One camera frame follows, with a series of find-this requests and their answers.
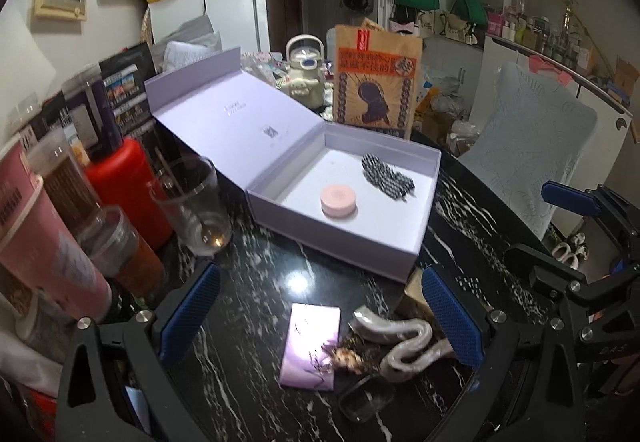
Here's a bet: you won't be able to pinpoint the clear plastic cup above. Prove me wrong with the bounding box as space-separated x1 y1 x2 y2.
75 204 168 298

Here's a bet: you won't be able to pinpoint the brown cup with clear lid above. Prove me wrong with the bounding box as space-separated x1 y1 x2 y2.
25 127 103 233

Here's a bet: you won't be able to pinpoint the clear glass cup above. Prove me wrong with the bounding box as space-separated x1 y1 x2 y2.
149 156 234 258

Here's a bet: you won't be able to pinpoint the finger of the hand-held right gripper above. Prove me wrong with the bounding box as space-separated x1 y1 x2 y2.
541 180 640 243
504 243 588 308

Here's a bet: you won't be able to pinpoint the cream teapot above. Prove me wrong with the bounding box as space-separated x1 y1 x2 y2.
280 34 328 110

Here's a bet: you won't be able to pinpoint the pink round compact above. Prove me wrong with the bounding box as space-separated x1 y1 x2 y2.
320 183 359 220

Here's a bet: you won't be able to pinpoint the red canister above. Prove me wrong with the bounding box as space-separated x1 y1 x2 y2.
84 138 173 250

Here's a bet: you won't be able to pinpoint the purple rectangular palette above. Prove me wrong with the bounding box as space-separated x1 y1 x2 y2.
278 303 343 391

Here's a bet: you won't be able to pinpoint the white crumpled paper bags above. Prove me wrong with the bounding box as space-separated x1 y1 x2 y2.
162 17 223 73

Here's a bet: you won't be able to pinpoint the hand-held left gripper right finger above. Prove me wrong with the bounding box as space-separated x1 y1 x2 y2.
420 264 587 442

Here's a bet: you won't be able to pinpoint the silver swan ornament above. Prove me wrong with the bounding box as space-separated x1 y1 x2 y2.
348 306 458 383

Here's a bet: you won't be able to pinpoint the white refrigerator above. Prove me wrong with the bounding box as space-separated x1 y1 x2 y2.
148 0 271 55

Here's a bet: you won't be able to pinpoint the row of bottles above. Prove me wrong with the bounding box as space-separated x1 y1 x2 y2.
487 4 593 68

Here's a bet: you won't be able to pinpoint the lavender gift box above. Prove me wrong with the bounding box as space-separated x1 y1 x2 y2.
144 47 442 284

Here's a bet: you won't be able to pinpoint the gold brown ornament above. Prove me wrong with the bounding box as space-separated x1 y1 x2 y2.
327 337 381 375

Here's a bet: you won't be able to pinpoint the black white dotted scrunchie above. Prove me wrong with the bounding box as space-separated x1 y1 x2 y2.
360 153 417 199

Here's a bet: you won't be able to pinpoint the light blue chair cushion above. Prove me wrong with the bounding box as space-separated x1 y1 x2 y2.
457 61 598 243

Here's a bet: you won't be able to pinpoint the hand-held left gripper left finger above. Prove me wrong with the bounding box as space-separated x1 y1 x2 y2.
55 261 223 442

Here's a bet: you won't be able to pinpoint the brown printed paper bag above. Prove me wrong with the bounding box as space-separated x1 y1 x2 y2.
332 19 425 141

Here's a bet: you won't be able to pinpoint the pair of white slippers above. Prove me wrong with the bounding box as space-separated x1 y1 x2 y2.
550 232 588 270

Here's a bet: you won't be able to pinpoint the clear dark heart case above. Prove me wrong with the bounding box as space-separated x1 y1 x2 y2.
337 374 397 424

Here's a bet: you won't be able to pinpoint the black snack packets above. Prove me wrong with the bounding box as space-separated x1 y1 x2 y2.
62 64 126 158

